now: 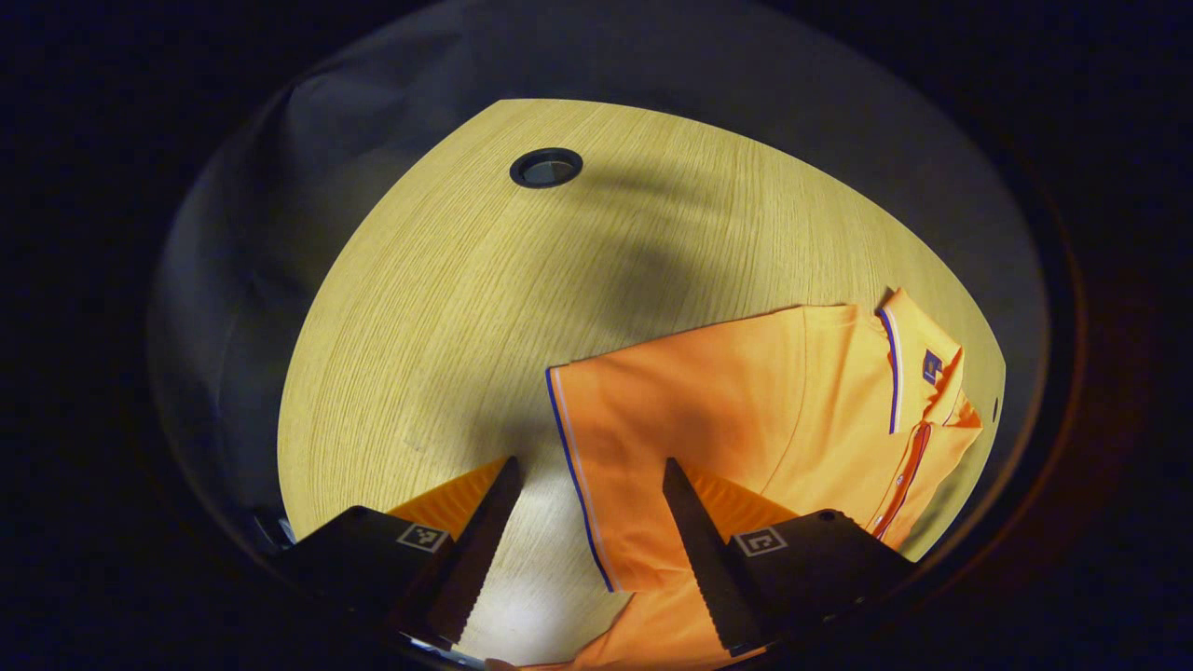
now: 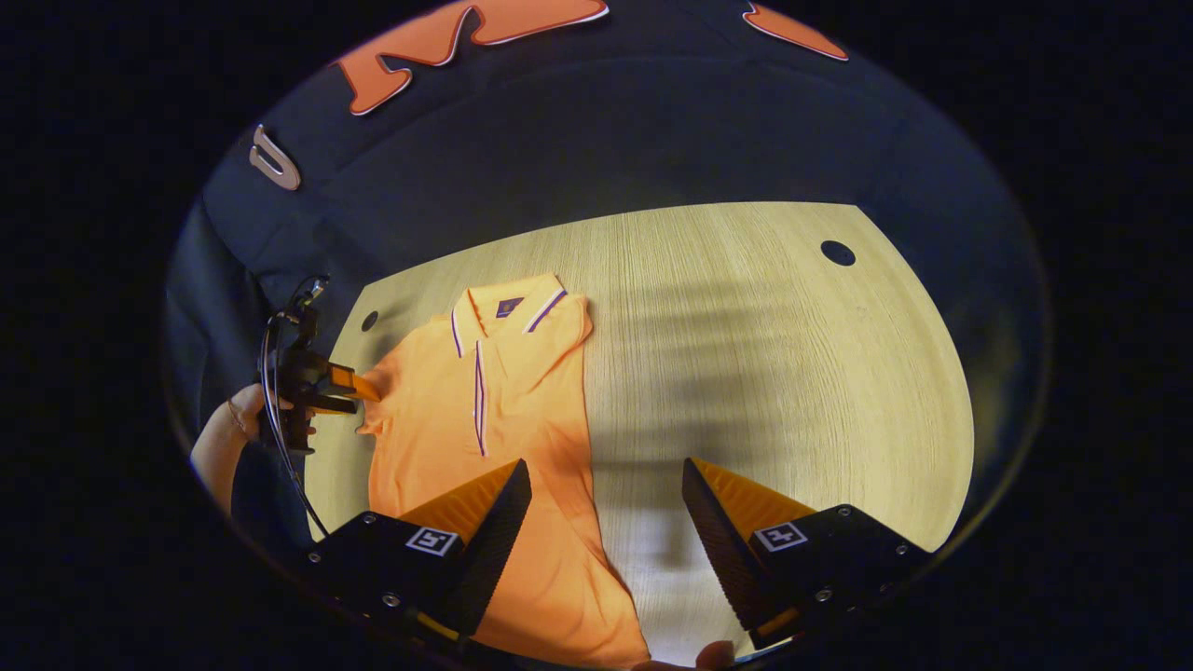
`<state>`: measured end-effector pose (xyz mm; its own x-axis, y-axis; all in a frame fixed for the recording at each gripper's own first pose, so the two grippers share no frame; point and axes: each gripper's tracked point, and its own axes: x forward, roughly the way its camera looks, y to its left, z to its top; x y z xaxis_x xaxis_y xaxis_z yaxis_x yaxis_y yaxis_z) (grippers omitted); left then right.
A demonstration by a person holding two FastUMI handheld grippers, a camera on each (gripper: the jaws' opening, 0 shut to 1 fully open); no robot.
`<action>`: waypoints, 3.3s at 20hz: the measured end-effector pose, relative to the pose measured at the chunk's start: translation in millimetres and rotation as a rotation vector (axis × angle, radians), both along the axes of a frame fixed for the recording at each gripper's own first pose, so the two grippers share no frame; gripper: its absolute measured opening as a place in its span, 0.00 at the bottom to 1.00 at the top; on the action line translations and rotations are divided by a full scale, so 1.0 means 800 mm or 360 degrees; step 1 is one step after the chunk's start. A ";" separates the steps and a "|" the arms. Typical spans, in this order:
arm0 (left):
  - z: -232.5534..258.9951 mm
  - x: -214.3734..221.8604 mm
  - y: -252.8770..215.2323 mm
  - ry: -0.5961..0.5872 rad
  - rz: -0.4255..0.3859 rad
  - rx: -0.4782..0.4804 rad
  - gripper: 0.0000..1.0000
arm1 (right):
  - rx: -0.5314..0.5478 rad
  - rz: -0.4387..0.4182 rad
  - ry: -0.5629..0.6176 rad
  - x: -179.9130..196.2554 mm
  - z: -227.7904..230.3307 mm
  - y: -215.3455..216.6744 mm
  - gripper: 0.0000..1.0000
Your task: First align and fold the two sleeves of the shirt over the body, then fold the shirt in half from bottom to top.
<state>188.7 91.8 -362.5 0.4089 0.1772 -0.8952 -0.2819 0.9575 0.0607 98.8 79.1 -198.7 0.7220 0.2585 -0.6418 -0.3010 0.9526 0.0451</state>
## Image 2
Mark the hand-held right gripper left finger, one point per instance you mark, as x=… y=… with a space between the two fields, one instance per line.
x=489 y=550

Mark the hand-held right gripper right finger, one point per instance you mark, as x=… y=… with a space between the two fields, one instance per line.
x=722 y=550

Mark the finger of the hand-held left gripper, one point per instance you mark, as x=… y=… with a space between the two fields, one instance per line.
x=337 y=406
x=359 y=382

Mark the orange T-shirt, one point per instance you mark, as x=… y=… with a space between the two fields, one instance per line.
x=522 y=447

